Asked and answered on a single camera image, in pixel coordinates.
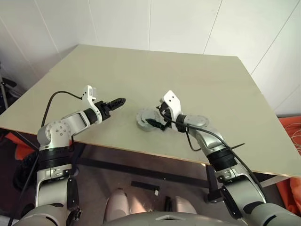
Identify black folding stand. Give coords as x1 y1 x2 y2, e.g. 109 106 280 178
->
0 61 18 113

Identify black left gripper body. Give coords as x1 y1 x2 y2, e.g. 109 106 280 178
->
94 100 111 120

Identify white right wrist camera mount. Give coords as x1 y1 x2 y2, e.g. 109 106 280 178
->
158 90 182 129

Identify silver robot torso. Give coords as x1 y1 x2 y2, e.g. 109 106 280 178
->
101 210 243 226

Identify black table crossbar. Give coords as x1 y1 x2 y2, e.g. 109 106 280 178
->
79 157 210 189

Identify black table leg with clamp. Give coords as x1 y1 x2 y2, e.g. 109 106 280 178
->
206 164 223 203

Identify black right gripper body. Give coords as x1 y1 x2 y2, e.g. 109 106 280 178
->
158 105 176 130

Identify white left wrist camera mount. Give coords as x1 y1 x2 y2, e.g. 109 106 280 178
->
82 85 103 123

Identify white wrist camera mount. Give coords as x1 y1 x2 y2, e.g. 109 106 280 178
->
82 85 103 123
158 90 182 129

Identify black tape strip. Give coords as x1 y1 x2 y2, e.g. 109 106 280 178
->
131 180 160 192

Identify black bag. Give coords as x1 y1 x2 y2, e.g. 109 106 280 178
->
13 154 40 191

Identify white thin cords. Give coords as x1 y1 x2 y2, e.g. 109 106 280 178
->
285 122 301 156

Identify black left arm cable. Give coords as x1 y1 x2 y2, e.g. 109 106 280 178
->
9 91 85 226

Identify pale pink rounded shell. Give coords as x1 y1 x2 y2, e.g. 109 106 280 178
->
173 195 198 215
104 188 130 222

